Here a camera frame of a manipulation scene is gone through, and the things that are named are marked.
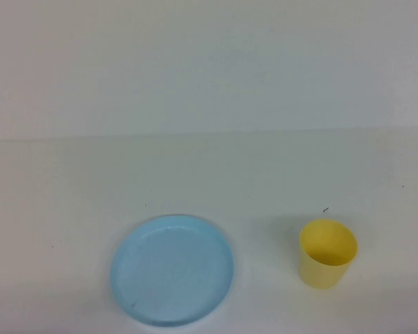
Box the light blue round plate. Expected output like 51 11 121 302
109 214 235 328

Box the yellow plastic cup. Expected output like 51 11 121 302
298 218 359 289

